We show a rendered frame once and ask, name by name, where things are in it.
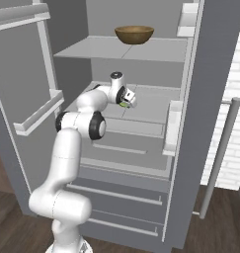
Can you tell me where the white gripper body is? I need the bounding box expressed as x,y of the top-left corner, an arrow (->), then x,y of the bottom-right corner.
123,91 -> 138,109

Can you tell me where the grey fridge shelf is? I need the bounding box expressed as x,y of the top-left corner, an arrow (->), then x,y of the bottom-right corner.
63,81 -> 183,139
53,35 -> 189,64

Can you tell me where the brown wooden bowl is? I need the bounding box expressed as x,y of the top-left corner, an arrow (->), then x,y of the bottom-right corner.
114,25 -> 155,45

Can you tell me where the grey fridge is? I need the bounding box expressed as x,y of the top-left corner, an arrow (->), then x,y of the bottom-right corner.
41,0 -> 204,253

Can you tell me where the white door bin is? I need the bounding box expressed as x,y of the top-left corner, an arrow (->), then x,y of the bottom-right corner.
13,88 -> 65,137
176,2 -> 200,39
0,2 -> 52,33
162,100 -> 185,157

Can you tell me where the grey crisper drawer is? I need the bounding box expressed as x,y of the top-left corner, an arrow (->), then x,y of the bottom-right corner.
79,130 -> 174,173

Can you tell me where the grey freezer drawer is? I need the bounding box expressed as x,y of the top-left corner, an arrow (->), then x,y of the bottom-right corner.
65,166 -> 173,216
78,209 -> 167,245

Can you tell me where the grey crisper drawer handle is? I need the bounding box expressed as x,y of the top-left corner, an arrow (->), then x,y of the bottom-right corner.
92,141 -> 148,155

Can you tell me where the grey fridge door with handle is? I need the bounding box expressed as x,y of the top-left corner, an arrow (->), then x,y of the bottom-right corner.
161,0 -> 240,250

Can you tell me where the grey freezer drawer handle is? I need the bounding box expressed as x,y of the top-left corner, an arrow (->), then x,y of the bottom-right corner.
87,216 -> 160,238
65,183 -> 164,207

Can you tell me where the grey bar door handle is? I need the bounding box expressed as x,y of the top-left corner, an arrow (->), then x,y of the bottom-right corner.
192,97 -> 240,220

